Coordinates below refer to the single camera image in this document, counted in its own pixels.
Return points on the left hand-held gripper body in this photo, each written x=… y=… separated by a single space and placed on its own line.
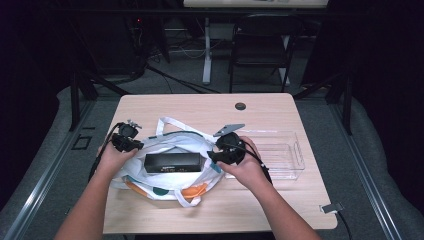
x=125 y=140

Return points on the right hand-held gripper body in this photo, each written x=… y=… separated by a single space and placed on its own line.
x=231 y=150

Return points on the black rectangular box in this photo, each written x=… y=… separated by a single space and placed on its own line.
x=173 y=162

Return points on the clear plastic tray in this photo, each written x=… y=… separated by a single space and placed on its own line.
x=280 y=156

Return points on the white patterned tote bag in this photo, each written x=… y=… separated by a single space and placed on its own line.
x=173 y=183

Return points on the person's left hand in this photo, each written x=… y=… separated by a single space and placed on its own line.
x=111 y=161

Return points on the person's right hand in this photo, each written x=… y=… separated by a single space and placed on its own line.
x=251 y=170

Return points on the black metal stand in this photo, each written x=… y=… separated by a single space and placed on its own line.
x=74 y=100
x=348 y=106

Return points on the white desk leg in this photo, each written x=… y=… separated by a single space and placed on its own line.
x=207 y=60

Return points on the black folding chair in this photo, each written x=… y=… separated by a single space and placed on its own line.
x=263 y=40

